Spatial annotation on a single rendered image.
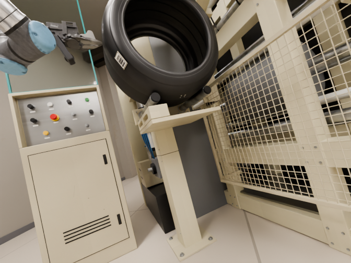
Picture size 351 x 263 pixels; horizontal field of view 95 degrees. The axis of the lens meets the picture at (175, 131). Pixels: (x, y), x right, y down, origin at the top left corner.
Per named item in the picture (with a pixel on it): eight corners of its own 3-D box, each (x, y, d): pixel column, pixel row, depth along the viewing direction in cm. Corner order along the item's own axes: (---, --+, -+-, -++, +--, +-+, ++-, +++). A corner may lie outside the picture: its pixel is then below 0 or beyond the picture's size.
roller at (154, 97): (138, 113, 103) (144, 111, 105) (141, 120, 103) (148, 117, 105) (149, 93, 71) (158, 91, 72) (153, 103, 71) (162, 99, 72)
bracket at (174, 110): (135, 125, 104) (131, 110, 104) (189, 114, 118) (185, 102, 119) (136, 124, 101) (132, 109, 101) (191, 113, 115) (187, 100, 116)
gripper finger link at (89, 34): (101, 29, 73) (78, 26, 70) (102, 42, 73) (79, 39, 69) (101, 34, 76) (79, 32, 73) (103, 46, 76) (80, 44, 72)
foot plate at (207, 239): (166, 240, 118) (165, 237, 118) (197, 224, 128) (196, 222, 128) (179, 262, 93) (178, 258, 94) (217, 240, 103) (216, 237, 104)
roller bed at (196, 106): (192, 110, 134) (183, 76, 136) (207, 107, 140) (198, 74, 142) (204, 103, 116) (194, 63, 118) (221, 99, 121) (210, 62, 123)
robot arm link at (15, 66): (5, 55, 53) (7, 25, 56) (-16, 68, 56) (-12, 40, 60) (37, 70, 62) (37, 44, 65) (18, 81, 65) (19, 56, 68)
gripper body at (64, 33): (77, 22, 69) (43, 18, 65) (79, 40, 69) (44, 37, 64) (80, 34, 76) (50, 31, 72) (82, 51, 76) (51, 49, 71)
